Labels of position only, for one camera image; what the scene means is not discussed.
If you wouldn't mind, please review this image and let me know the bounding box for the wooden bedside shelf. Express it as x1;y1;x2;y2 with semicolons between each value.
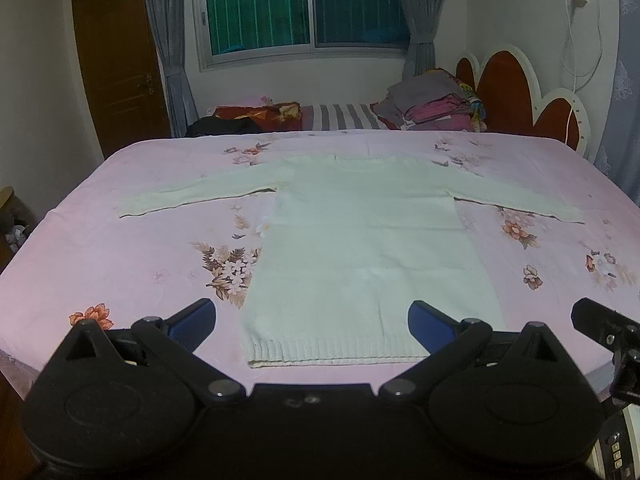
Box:
0;185;37;272

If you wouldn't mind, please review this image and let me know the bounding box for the white charger with cable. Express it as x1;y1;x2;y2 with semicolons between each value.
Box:
560;0;605;156

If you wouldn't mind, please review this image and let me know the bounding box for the left grey curtain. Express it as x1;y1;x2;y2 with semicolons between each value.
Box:
144;0;198;138

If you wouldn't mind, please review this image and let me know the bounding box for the right grey curtain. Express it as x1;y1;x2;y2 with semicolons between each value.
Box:
400;0;444;79

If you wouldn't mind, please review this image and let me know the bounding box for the black garment on bed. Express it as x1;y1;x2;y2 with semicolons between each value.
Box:
186;116;264;138

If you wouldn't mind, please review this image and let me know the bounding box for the red white scalloped headboard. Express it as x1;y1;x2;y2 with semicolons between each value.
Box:
456;44;591;155

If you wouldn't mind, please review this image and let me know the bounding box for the grey striped pillow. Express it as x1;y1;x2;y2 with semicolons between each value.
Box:
302;104;390;131

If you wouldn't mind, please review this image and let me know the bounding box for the stack of folded clothes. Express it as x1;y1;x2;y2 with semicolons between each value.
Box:
371;68;486;132

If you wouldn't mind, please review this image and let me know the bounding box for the grey curtain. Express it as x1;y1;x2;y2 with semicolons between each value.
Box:
144;0;198;138
400;0;444;79

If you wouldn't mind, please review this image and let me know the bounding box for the brown wooden door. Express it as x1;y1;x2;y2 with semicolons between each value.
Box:
72;0;170;157

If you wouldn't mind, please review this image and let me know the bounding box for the window with green screen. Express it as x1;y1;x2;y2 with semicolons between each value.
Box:
192;0;409;70

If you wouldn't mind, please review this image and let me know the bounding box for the white knit sweater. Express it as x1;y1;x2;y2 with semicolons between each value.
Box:
120;156;582;367

